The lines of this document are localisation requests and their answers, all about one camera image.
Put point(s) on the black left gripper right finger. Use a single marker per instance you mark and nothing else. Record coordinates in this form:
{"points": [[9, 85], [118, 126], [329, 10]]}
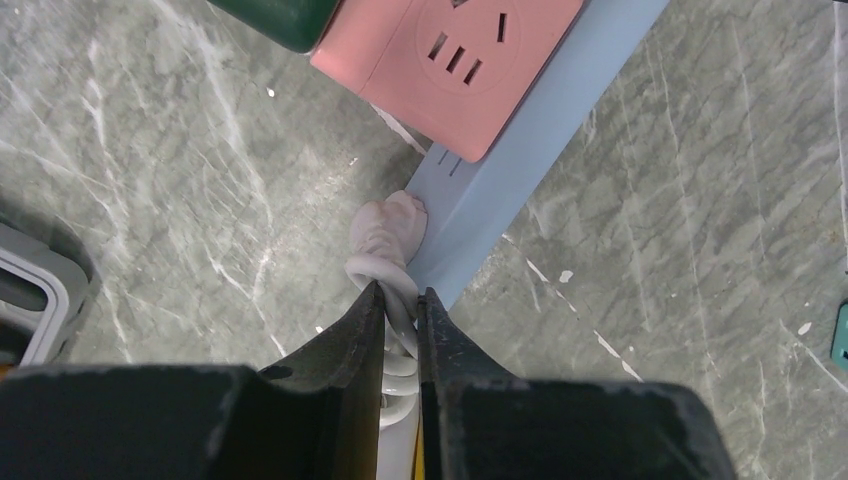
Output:
{"points": [[480, 421]]}

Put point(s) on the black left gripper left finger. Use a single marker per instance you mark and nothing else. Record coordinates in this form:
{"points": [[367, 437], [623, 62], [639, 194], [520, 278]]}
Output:
{"points": [[311, 415]]}

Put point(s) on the light blue power strip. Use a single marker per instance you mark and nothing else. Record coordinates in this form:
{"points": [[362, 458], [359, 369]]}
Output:
{"points": [[470, 205]]}

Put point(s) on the grey tool tray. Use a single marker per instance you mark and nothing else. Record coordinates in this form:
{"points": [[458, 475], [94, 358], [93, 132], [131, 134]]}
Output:
{"points": [[42, 295]]}

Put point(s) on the teal plug adapter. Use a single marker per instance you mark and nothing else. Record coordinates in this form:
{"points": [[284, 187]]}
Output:
{"points": [[839, 343]]}

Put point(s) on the pink cube socket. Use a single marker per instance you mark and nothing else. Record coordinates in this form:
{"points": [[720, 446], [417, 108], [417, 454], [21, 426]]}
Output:
{"points": [[455, 71]]}

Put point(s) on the dark green cube socket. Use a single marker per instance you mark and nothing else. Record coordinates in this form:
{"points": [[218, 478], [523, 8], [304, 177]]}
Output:
{"points": [[297, 25]]}

